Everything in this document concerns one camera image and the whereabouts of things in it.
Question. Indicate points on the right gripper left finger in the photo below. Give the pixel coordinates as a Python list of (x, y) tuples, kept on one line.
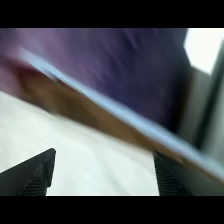
[(31, 178)]

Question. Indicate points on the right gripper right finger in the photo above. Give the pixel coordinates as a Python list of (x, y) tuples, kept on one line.
[(176, 181)]

